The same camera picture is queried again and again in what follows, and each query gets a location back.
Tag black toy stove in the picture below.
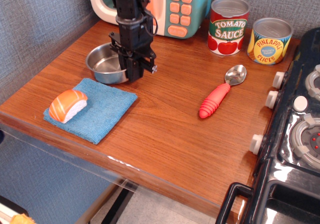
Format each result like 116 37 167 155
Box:
216 28 320 224

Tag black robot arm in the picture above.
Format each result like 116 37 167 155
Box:
109 0 158 82

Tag red handled spoon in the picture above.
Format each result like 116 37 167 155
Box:
198 64 247 119

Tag salmon sushi toy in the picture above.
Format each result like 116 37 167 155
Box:
48 89 88 124

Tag pineapple slices can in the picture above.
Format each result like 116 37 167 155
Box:
247 17 294 65

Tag toy microwave oven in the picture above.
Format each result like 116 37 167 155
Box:
90 0 212 39

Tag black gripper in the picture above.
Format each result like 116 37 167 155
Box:
109 14 158 82

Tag tomato sauce can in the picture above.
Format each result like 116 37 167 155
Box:
207 0 251 56

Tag blue towel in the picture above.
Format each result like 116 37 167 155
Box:
43 78 137 145

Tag small steel pot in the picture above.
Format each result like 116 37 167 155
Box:
85 43 129 84

